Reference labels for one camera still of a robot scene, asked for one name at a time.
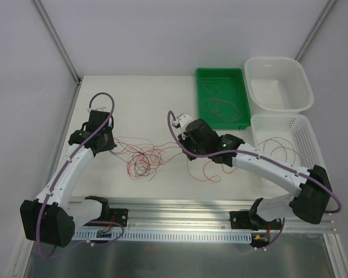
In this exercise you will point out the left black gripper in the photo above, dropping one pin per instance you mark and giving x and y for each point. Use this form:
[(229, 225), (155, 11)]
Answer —
[(105, 142)]

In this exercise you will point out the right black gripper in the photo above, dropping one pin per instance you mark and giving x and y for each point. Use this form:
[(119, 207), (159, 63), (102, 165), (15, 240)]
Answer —
[(187, 146)]

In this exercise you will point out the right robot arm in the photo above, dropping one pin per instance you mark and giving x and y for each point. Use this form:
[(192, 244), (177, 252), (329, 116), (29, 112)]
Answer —
[(308, 190)]

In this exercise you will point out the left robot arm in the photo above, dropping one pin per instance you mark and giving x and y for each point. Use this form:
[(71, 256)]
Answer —
[(47, 219)]

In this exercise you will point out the green plastic tray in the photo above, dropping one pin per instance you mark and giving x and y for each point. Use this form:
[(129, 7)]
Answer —
[(222, 98)]

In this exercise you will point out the white perforated basket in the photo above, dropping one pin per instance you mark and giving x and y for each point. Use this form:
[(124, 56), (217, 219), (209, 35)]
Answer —
[(287, 137)]

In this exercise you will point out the white plastic tub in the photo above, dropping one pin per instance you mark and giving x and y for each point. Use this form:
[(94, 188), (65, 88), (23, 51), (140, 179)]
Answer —
[(277, 85)]

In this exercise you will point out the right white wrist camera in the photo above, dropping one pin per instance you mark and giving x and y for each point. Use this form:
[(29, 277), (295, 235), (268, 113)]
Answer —
[(181, 120)]

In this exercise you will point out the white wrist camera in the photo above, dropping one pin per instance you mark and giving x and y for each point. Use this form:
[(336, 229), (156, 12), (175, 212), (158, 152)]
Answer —
[(101, 109), (181, 120)]

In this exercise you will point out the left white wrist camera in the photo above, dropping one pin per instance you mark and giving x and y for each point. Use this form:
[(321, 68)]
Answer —
[(101, 109)]

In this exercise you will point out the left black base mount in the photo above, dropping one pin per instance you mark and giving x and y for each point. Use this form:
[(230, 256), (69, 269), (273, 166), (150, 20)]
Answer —
[(119, 216)]

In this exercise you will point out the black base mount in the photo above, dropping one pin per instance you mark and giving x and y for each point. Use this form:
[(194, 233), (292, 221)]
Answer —
[(240, 220), (119, 216)]

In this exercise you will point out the aluminium rail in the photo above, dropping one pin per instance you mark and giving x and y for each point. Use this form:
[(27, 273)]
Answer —
[(179, 215)]

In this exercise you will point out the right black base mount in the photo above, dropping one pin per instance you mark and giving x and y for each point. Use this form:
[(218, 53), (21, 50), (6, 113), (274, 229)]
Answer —
[(240, 220)]

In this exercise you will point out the white slotted cable duct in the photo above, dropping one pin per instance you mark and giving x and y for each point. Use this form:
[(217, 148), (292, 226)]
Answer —
[(165, 236)]

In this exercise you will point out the left aluminium corner post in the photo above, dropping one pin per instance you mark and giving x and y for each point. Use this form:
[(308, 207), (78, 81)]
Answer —
[(43, 14)]

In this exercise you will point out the aluminium corner post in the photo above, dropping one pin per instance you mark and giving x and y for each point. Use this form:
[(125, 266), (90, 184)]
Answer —
[(43, 14), (318, 24)]

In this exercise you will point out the right aluminium corner post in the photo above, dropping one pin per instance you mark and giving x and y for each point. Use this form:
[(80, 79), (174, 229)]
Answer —
[(318, 24)]

